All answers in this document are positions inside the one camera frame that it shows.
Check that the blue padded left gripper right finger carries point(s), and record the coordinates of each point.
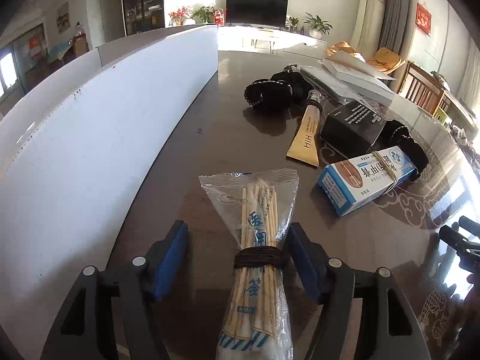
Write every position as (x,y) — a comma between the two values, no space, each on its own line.
(388,326)

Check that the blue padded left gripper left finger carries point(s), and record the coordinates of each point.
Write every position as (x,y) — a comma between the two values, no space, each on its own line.
(84,326)

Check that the black sock with white stitching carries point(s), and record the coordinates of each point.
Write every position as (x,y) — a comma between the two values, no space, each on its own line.
(394,133)

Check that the blue white ointment box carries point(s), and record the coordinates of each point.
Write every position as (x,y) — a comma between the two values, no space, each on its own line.
(355,182)

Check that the black cardboard box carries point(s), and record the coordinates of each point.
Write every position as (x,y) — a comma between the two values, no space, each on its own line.
(352,129)

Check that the gold cream tube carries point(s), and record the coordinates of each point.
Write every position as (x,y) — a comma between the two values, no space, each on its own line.
(304,146)

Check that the clear plastic packet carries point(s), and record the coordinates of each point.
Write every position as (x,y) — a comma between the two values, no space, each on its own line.
(335,89)

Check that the wooden chair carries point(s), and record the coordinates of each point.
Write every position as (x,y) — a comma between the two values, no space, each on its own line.
(419,87)

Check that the white storage box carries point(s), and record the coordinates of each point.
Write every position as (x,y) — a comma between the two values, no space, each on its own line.
(74,152)

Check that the white book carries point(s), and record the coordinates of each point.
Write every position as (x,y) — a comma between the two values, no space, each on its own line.
(362,77)

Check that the orange lounge chair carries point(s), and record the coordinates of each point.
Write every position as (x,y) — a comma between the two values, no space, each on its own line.
(385,60)

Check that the black sock with rubber band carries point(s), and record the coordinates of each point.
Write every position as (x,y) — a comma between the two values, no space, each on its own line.
(278,93)

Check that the green potted plant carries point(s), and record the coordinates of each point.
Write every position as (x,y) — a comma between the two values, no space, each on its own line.
(317,27)

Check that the red flower pot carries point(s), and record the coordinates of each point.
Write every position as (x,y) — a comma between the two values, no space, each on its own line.
(180,17)

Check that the black television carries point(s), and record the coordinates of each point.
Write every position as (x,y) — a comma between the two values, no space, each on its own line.
(271,13)

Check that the dark display cabinet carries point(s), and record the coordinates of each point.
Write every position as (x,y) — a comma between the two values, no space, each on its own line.
(142,15)

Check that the red wall hanging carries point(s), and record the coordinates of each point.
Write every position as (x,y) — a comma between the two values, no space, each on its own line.
(423,19)

